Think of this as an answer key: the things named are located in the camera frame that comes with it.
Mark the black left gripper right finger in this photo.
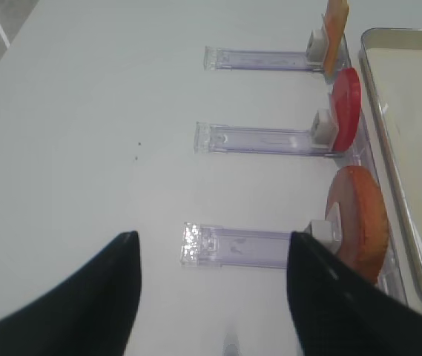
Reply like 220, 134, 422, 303
286, 231, 422, 355

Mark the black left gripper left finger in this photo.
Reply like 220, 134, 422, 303
0, 231, 142, 355

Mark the red tomato slice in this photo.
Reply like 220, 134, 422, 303
331, 67, 362, 152

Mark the upright cheese slice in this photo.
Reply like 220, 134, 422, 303
323, 0, 349, 76

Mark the white pusher block near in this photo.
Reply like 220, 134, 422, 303
304, 220, 343, 254

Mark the white pusher block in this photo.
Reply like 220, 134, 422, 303
306, 27, 329, 64
304, 220, 343, 254
310, 108, 339, 149

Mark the clear acrylic left rack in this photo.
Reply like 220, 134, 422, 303
180, 43, 406, 302

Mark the white pusher block middle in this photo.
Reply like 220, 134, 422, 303
310, 108, 339, 149

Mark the white metal tray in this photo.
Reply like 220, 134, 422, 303
360, 27, 422, 295

